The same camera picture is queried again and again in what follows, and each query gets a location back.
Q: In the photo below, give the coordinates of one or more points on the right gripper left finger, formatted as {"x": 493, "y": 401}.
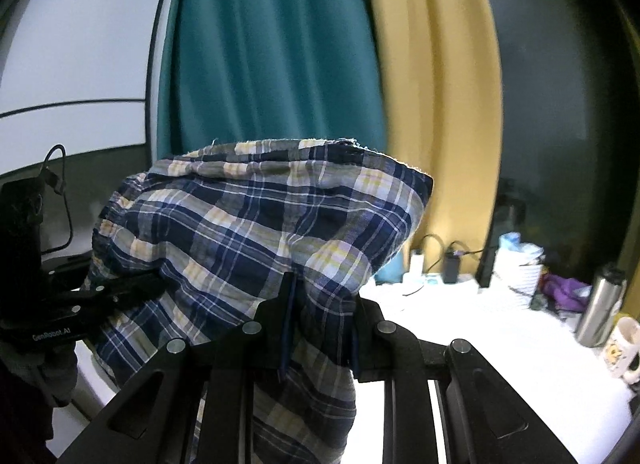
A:
{"x": 191, "y": 402}

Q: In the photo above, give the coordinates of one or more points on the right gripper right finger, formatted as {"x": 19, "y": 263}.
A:
{"x": 445, "y": 403}

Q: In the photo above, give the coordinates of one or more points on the blue yellow plaid pants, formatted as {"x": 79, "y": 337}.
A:
{"x": 224, "y": 225}

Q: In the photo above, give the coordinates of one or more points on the white power strip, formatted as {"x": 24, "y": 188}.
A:
{"x": 414, "y": 283}

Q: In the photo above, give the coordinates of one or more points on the steel thermos bottle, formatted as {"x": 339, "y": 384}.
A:
{"x": 605, "y": 300}

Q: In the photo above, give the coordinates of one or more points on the black charger adapter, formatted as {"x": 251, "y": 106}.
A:
{"x": 451, "y": 267}

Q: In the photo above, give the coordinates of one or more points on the purple cloth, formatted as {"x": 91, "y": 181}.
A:
{"x": 567, "y": 294}

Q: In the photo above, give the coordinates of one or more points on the white perforated basket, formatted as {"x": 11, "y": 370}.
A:
{"x": 518, "y": 264}

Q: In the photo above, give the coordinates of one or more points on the white charger adapter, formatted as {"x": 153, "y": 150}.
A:
{"x": 416, "y": 263}

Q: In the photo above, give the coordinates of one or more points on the teal curtain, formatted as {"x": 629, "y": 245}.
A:
{"x": 243, "y": 70}

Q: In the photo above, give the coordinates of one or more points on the yellow curtain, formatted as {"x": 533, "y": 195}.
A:
{"x": 442, "y": 91}

